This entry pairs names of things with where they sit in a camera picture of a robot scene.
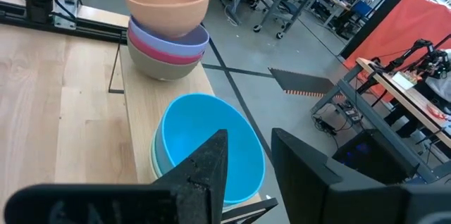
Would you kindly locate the blue bowl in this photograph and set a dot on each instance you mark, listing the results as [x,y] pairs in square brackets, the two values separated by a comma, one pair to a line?
[197,118]

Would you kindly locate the wooden workbench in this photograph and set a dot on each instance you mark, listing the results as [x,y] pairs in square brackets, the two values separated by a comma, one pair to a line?
[405,93]

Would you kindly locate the black computer case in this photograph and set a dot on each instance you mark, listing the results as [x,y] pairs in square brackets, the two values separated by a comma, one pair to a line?
[373,157]

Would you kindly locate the mint green bowl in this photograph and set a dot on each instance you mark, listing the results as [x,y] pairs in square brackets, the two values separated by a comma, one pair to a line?
[154,158]

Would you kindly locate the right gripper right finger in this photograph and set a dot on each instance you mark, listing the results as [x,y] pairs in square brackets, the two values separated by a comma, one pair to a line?
[317,188]

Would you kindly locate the black background robot arm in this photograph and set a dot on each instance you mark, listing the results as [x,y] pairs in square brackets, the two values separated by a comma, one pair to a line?
[437,63]
[419,45]

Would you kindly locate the black floor mat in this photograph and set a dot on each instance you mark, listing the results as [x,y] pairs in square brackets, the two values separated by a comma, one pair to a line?
[303,81]

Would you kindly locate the orange bowl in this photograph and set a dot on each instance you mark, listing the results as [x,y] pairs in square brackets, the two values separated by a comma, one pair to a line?
[158,9]

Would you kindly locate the orange partition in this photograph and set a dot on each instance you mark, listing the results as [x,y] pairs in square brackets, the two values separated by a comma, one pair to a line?
[405,30]

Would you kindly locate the person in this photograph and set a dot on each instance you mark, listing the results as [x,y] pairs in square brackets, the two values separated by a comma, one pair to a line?
[440,86]

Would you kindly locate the magenta bowl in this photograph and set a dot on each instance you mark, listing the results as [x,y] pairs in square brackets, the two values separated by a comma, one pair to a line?
[158,54]

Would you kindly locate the grey-brown bowl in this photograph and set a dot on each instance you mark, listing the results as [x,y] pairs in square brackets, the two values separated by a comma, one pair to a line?
[158,69]

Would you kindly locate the lavender bowl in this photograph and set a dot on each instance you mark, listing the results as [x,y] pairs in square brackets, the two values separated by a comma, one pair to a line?
[190,41]

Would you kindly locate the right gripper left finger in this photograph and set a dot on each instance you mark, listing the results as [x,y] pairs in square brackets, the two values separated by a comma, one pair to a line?
[197,181]

